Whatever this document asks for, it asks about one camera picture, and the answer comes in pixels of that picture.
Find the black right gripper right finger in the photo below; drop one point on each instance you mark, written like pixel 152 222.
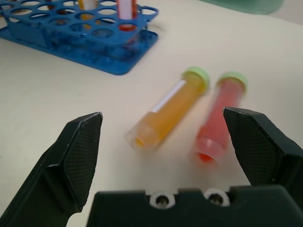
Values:
pixel 258 146

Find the green tray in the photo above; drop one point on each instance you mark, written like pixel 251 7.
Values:
pixel 246 6

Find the blue test tube rack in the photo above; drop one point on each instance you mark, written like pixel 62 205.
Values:
pixel 78 35

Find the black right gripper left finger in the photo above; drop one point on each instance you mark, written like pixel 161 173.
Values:
pixel 59 165

